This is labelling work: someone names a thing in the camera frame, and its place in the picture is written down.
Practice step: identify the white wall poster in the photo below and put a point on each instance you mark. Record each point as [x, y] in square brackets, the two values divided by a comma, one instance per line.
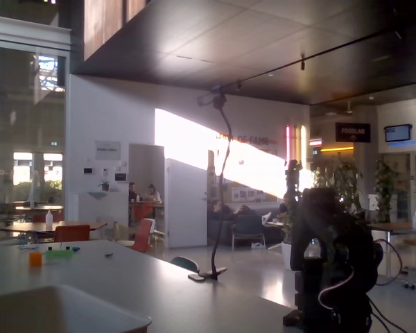
[107, 150]

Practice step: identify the orange cube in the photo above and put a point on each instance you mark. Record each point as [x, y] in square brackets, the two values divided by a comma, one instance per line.
[35, 259]

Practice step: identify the wall-mounted monitor screen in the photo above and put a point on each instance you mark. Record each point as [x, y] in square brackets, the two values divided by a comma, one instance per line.
[398, 133]

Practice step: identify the pink neon tube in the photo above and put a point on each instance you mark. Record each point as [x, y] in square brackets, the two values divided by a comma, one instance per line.
[287, 144]

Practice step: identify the seated person in background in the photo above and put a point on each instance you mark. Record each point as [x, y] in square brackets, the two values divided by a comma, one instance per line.
[132, 191]
[153, 194]

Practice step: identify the black gooseneck clamp holder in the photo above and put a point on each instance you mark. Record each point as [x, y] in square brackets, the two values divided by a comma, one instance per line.
[208, 274]

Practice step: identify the tall green indoor plant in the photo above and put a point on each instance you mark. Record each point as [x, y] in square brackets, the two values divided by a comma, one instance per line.
[386, 187]
[343, 184]

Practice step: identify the wooden café table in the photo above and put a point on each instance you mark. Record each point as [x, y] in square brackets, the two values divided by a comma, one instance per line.
[55, 227]

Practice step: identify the person reclining on sofa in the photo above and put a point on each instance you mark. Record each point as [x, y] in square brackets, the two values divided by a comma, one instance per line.
[222, 211]

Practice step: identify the dark lounge chair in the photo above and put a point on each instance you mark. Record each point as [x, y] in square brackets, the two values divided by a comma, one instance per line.
[248, 230]

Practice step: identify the green plastic block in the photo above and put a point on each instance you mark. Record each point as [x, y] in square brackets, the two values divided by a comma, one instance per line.
[59, 255]

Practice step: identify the white open door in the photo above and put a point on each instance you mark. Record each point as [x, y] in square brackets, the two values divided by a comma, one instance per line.
[187, 204]

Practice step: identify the white neon tube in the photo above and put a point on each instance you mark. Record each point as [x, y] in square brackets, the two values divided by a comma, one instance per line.
[303, 147]

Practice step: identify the black follower robot arm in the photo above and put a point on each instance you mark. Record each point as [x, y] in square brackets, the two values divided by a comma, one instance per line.
[329, 243]

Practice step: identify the clear spray bottle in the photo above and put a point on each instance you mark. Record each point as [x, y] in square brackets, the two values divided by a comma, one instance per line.
[49, 219]

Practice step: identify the teal chair edge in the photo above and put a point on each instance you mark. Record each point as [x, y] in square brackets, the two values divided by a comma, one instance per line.
[184, 263]

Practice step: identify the orange café chair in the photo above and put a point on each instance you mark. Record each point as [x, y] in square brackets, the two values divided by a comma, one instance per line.
[72, 233]
[143, 234]

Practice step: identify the white rectangular tray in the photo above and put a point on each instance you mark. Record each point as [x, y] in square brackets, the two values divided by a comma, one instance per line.
[55, 308]

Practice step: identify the black ceiling spotlight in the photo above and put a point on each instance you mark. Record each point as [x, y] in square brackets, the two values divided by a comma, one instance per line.
[302, 64]

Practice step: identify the metal-legged side table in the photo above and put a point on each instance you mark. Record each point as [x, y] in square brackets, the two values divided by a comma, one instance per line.
[402, 227]

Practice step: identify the black FOODLAB sign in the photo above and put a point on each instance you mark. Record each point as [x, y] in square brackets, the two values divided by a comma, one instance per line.
[352, 132]

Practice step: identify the white plant pot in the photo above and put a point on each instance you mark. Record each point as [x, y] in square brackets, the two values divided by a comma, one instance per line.
[287, 256]

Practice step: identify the small potted plant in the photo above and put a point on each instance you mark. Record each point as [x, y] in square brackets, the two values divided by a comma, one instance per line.
[104, 185]

